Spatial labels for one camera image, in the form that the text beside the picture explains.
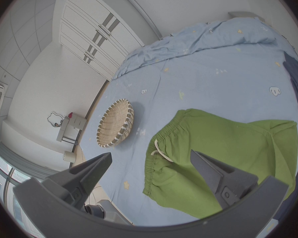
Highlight white wardrobe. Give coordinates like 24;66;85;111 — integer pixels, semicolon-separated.
58;0;146;81

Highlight pale blue quilt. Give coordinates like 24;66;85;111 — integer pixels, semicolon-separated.
113;17;277;78

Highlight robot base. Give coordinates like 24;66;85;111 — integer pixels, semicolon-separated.
83;200;134;226

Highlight grey curtain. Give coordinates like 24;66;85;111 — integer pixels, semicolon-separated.
0;143;72;180

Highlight green shorts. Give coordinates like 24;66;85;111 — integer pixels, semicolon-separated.
142;109;298;219

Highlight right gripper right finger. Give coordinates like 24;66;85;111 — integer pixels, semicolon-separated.
190;150;259;211

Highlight round woven basket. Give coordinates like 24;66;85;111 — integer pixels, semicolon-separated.
96;99;134;148

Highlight window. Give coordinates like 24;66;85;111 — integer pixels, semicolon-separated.
0;155;40;232

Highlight dark blue printed T-shirt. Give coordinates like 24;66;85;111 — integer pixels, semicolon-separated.
276;51;298;221

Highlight white small table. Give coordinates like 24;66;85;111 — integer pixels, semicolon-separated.
57;113;87;146

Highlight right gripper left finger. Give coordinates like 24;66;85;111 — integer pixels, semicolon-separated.
41;152;113;209

